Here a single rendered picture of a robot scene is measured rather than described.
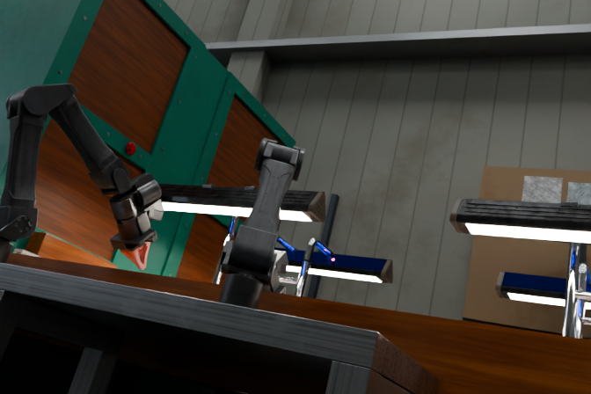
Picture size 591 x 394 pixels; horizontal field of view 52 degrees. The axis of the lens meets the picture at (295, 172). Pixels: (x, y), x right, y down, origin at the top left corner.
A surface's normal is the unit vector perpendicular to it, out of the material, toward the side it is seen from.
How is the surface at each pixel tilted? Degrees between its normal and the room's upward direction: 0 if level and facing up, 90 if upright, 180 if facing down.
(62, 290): 90
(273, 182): 62
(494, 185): 90
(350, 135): 90
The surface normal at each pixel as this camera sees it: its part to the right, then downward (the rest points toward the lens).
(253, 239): 0.21, -0.73
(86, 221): 0.86, 0.03
